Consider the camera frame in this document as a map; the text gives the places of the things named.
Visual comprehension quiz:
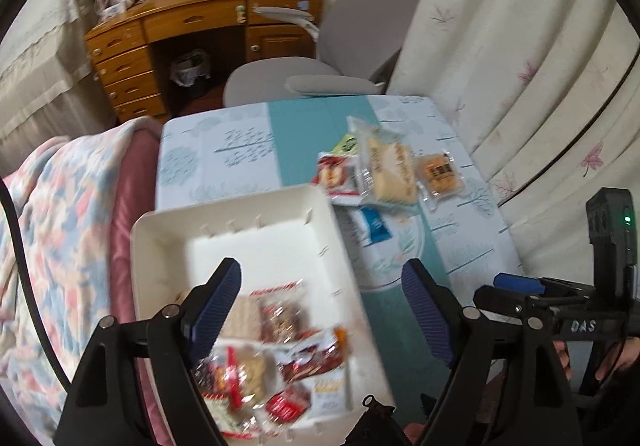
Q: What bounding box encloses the wooden desk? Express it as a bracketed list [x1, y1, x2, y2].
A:
[84, 0, 327, 123]

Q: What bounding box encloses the red foil snack packet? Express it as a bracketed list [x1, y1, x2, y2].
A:
[264, 385, 312, 428]

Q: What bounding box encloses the white and yellow snack packet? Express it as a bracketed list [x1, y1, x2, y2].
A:
[309, 370, 347, 420]

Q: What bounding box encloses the green snack packet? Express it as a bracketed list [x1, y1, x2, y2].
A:
[333, 133, 359, 158]

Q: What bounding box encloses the clear nut crisp packet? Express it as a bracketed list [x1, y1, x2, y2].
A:
[250, 280, 307, 343]

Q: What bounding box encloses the person's right hand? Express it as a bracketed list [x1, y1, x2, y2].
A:
[554, 336, 640, 382]

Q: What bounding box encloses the black trash bin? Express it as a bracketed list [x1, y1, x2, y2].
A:
[169, 49, 212, 100]

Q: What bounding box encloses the blue snack wrapper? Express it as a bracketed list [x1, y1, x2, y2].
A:
[356, 206, 392, 248]

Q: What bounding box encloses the large yellow cake packet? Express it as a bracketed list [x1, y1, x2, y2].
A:
[348, 116, 419, 208]

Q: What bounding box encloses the pork floss cake packet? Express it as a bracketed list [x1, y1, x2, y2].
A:
[415, 151, 469, 209]

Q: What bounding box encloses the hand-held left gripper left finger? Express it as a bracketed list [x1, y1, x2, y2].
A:
[52, 257, 244, 446]

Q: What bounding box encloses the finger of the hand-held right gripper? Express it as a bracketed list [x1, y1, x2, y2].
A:
[472, 285, 556, 322]
[492, 272, 593, 299]

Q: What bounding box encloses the beige wafer packet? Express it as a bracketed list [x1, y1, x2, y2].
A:
[219, 295, 262, 343]

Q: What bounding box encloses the cream leaf print curtain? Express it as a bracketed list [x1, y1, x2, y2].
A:
[387, 0, 640, 279]

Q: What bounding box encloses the red pastry packet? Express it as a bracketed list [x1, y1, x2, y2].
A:
[279, 326, 349, 381]

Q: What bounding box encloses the red and white snack packet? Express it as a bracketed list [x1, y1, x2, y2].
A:
[311, 151, 362, 205]

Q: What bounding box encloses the pink bed sheet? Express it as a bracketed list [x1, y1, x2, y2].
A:
[107, 126, 168, 446]

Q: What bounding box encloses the grey office chair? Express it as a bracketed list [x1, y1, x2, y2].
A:
[221, 0, 442, 110]

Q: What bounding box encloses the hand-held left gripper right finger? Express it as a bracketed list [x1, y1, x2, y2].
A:
[401, 259, 586, 446]

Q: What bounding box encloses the white plastic box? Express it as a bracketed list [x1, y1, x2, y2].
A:
[131, 185, 397, 443]

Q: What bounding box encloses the pastel patterned blanket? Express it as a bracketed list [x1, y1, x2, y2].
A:
[0, 116, 166, 446]

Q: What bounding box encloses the white lace curtain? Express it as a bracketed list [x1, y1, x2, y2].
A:
[0, 0, 118, 169]

